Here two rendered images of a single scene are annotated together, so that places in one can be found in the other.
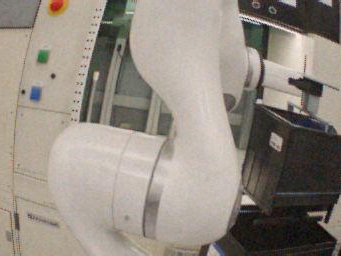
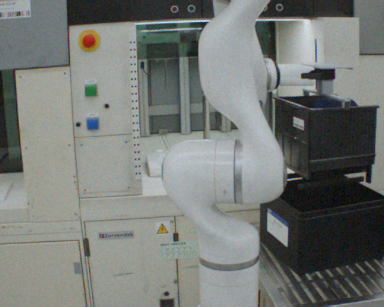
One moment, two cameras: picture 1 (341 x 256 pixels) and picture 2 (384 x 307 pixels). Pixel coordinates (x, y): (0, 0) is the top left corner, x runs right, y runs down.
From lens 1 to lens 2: 0.52 m
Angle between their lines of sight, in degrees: 4
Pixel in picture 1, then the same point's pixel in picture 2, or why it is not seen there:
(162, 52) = (226, 93)
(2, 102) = (55, 138)
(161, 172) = (238, 158)
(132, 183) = (224, 168)
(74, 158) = (185, 164)
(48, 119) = (111, 142)
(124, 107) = (159, 115)
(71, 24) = (110, 58)
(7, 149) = (69, 179)
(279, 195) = (312, 162)
